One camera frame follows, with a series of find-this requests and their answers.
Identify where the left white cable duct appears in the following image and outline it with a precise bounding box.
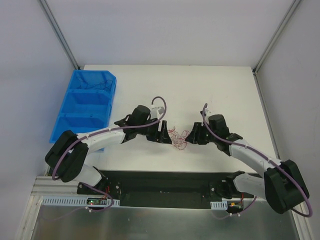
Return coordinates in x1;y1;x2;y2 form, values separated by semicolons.
42;196;120;208

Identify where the left aluminium frame post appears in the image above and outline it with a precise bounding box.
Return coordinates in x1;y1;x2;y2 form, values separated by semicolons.
37;0;81;70

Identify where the aluminium frame post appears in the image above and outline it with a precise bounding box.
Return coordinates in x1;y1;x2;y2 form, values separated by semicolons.
37;0;81;70
252;0;303;76

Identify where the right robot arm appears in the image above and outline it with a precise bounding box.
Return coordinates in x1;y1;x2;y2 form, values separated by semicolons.
185;114;310;214

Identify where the white cable duct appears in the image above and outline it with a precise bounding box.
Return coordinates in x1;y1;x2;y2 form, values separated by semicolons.
210;200;228;211
42;196;120;208

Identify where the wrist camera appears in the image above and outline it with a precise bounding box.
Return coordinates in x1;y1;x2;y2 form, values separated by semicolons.
200;108;211;117
150;106;165;119

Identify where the red cable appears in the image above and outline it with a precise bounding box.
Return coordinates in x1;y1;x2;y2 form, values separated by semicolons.
167;126;190;151

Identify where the right aluminium frame post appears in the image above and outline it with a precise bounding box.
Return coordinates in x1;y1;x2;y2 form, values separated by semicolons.
252;0;303;76

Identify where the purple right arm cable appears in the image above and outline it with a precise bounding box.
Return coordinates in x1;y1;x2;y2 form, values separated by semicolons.
202;102;314;220

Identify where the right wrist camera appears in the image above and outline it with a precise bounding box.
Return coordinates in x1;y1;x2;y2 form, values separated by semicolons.
200;108;211;117

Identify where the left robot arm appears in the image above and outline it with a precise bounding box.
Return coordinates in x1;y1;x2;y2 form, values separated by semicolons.
44;105;172;195

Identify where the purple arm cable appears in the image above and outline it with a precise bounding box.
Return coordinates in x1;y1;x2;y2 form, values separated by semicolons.
202;102;314;220
41;96;168;221

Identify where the blue plastic bin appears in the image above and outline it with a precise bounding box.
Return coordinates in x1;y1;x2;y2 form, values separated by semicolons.
49;70;117;144

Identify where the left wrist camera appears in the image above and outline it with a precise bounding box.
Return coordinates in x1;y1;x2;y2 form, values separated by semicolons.
150;106;165;119

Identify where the right white cable duct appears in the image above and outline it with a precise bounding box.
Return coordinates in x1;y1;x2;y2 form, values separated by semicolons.
210;200;228;211

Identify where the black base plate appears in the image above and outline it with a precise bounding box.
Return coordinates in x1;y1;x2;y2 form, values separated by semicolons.
76;169;258;210

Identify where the white cable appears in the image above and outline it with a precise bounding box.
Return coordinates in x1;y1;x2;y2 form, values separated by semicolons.
76;77;112;91

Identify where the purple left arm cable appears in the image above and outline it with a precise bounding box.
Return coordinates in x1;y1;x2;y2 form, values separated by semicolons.
41;96;168;221

